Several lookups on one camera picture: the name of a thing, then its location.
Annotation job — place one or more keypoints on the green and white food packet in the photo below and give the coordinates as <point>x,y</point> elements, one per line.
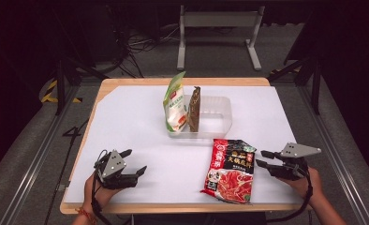
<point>175,106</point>

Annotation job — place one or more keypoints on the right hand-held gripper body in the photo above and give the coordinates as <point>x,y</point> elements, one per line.
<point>293,161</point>

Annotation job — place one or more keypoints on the person's left hand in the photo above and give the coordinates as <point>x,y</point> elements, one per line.
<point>100,195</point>

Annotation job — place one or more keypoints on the brown food packet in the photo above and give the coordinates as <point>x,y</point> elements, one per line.
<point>194,109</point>

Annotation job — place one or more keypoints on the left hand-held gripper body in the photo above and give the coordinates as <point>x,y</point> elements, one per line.
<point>114,170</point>

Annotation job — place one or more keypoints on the grey metal stand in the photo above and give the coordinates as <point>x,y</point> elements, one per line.
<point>220,20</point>

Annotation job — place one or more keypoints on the clear plastic container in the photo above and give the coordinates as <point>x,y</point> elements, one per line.
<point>215,118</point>

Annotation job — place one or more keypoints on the black metal stand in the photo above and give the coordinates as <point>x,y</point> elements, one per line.
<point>310,81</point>
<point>64,84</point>

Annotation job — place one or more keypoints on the red and black food packet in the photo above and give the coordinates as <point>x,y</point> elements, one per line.
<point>232,175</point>

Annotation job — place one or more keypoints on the person's right hand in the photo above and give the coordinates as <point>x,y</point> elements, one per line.
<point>306,186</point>

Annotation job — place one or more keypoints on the yellow and black floor tape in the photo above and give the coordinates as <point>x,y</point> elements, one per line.
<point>50,90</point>

